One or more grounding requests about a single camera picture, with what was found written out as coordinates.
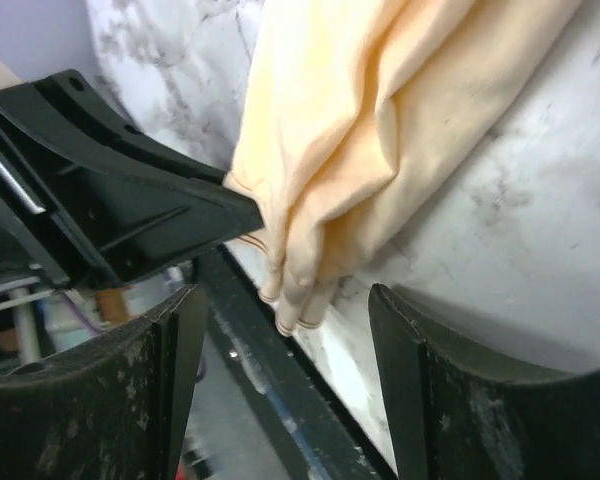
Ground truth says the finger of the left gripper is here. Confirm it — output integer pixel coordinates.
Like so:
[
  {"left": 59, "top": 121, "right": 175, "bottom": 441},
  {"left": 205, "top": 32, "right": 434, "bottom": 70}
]
[{"left": 0, "top": 70, "right": 262, "bottom": 288}]

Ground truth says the beige underwear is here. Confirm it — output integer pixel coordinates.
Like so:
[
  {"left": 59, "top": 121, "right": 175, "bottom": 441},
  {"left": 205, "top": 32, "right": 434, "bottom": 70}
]
[{"left": 224, "top": 1, "right": 578, "bottom": 336}]

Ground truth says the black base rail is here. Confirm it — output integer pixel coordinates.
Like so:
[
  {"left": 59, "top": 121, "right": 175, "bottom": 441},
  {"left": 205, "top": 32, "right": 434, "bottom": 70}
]
[{"left": 194, "top": 247, "right": 395, "bottom": 479}]

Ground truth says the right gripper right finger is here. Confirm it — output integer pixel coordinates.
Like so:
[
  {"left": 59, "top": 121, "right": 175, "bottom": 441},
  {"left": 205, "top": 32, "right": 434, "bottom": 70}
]
[{"left": 368, "top": 284, "right": 600, "bottom": 479}]

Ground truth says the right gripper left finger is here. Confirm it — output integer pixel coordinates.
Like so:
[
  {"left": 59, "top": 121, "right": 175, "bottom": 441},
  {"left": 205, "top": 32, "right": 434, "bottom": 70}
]
[{"left": 0, "top": 286, "right": 209, "bottom": 479}]

